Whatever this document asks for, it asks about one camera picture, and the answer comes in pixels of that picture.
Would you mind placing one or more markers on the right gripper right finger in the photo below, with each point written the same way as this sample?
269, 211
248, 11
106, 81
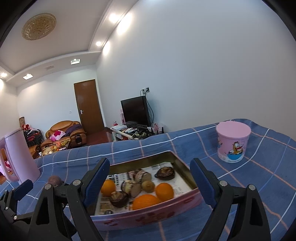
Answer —
250, 221

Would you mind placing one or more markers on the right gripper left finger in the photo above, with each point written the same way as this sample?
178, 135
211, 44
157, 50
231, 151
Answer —
62, 212

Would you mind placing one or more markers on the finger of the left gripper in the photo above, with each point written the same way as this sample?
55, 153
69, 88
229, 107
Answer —
10, 199
24, 227

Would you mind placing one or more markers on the purple passion fruit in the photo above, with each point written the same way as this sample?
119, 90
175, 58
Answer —
55, 181

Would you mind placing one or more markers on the small front orange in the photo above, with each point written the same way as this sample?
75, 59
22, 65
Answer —
108, 188

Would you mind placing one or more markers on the dark brown water chestnut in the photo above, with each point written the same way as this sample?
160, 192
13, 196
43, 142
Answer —
119, 199

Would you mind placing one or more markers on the large orange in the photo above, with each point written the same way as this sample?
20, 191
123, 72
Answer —
144, 201

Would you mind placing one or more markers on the medium orange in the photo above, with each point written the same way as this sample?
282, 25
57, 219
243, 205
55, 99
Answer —
164, 192

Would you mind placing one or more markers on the pink electric kettle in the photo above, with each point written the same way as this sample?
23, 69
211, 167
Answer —
19, 157

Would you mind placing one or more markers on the coffee table with fruit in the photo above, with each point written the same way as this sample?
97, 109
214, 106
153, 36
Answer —
59, 146

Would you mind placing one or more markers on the black shelf rack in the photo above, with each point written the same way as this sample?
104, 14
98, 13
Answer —
32, 136

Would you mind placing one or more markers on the pink floral cushion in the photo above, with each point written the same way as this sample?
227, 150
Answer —
57, 135

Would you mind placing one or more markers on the pink metal tin box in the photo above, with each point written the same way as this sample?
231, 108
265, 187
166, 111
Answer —
152, 214

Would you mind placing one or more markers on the brown leather armchair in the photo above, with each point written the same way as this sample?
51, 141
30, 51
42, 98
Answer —
73, 132

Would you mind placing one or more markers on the pink cartoon cup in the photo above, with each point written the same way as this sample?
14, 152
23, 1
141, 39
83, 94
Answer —
233, 137

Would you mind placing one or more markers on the white tv stand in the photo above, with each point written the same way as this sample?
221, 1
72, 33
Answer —
122, 132

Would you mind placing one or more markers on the brown wooden door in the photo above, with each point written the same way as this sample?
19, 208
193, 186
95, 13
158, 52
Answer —
88, 106

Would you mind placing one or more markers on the black television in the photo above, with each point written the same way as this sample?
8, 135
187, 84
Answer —
135, 110

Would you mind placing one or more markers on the gold ceiling lamp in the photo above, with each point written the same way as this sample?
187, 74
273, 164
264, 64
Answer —
39, 26

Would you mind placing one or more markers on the wall power socket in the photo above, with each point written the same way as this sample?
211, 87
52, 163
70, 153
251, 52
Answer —
144, 91

